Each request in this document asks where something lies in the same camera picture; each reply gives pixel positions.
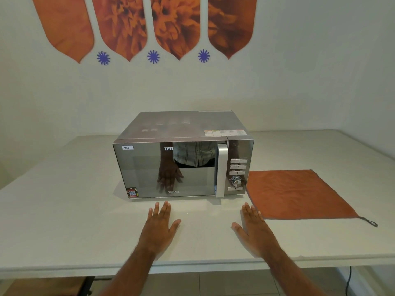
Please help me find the orange flower print wall panel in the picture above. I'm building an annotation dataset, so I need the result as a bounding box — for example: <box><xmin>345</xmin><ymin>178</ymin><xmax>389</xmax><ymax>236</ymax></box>
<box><xmin>91</xmin><ymin>0</ymin><xmax>148</xmax><ymax>62</ymax></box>
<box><xmin>207</xmin><ymin>0</ymin><xmax>258</xmax><ymax>60</ymax></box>
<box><xmin>150</xmin><ymin>0</ymin><xmax>201</xmax><ymax>61</ymax></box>

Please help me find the person's left forearm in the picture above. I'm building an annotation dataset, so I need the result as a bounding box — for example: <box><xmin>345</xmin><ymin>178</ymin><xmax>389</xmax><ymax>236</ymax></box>
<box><xmin>100</xmin><ymin>246</ymin><xmax>155</xmax><ymax>296</ymax></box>

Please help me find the plain orange leaf wall panel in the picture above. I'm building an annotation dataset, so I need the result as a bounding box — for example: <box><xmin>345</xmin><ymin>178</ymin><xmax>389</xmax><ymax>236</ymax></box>
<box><xmin>31</xmin><ymin>0</ymin><xmax>95</xmax><ymax>64</ymax></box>

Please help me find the brown wooden bench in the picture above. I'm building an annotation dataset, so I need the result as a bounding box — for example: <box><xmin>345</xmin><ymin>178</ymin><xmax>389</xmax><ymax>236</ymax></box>
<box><xmin>2</xmin><ymin>278</ymin><xmax>85</xmax><ymax>296</ymax></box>

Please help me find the person's right forearm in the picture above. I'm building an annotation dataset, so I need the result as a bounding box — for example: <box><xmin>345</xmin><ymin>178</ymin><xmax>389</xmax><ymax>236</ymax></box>
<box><xmin>268</xmin><ymin>246</ymin><xmax>320</xmax><ymax>296</ymax></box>

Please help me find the orange microfibre cloth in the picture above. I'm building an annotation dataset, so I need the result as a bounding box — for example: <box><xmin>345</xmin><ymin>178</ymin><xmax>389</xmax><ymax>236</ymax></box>
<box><xmin>246</xmin><ymin>169</ymin><xmax>378</xmax><ymax>228</ymax></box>

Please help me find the person's left hand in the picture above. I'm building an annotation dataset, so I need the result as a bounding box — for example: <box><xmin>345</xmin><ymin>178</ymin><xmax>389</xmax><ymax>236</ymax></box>
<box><xmin>138</xmin><ymin>201</ymin><xmax>182</xmax><ymax>258</ymax></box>

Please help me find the black power cable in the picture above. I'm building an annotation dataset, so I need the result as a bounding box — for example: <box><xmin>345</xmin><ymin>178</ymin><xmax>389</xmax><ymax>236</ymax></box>
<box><xmin>345</xmin><ymin>266</ymin><xmax>353</xmax><ymax>296</ymax></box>

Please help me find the person's right hand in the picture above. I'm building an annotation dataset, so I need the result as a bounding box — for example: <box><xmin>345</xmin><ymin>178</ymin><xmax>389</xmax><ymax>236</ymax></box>
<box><xmin>232</xmin><ymin>203</ymin><xmax>282</xmax><ymax>260</ymax></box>

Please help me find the silver mirror-door microwave oven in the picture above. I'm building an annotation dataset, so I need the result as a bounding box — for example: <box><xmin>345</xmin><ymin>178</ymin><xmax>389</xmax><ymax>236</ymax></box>
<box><xmin>112</xmin><ymin>110</ymin><xmax>255</xmax><ymax>199</ymax></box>

